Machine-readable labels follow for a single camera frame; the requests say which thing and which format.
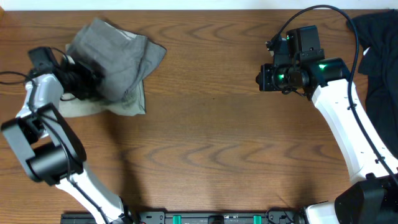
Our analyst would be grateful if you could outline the grey shorts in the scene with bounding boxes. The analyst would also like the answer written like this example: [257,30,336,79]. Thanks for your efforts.
[67,19,167,101]

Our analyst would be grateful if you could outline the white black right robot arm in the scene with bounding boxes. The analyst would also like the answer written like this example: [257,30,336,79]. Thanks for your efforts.
[256,58,397,223]

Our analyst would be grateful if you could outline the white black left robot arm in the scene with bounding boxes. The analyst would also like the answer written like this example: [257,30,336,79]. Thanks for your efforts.
[1,60,139,223]

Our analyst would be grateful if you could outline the folded khaki shorts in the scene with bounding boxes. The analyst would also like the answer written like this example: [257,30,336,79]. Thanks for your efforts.
[58,43,147,118]

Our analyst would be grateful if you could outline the black garment pile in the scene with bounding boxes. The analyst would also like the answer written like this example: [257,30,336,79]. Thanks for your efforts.
[352,9,397,157]

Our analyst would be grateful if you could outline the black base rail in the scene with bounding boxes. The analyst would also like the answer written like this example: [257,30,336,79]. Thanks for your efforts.
[60,210,307,224]

